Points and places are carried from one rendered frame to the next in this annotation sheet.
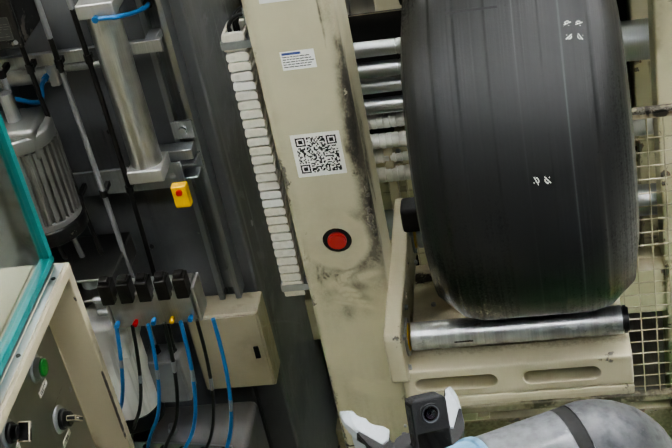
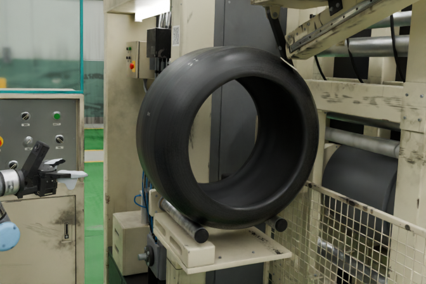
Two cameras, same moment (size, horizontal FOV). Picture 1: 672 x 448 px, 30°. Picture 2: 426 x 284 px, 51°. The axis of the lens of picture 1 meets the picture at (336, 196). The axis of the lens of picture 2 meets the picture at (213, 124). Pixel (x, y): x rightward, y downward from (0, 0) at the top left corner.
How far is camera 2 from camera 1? 181 cm
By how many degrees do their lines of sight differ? 56
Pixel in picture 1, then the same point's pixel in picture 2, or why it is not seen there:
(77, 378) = (78, 137)
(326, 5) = (180, 49)
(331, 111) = not seen: hidden behind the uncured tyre
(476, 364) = (165, 222)
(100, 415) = (78, 154)
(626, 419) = not seen: outside the picture
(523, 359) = (172, 230)
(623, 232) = (163, 155)
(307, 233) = not seen: hidden behind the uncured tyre
